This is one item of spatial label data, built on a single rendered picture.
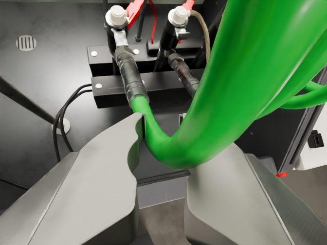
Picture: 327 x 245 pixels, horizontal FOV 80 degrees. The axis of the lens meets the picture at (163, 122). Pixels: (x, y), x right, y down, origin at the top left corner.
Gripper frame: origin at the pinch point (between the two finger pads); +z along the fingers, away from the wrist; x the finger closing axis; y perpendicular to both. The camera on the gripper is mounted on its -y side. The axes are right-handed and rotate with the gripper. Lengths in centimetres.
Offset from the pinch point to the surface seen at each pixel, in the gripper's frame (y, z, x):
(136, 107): 1.0, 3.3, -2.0
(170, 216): 112, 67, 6
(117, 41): -2.0, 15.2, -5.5
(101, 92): 7.8, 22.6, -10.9
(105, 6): -5.2, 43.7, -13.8
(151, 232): 116, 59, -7
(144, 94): 0.6, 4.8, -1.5
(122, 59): -0.9, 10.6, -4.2
